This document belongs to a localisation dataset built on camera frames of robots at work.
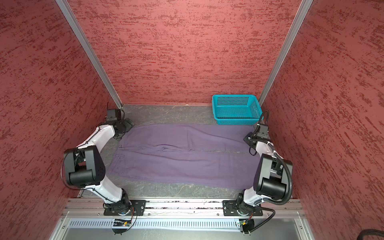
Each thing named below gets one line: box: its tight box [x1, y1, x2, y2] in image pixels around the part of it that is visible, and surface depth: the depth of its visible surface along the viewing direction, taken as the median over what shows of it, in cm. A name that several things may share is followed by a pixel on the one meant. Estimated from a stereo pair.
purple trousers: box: [107, 124, 261, 189], surface depth 94 cm
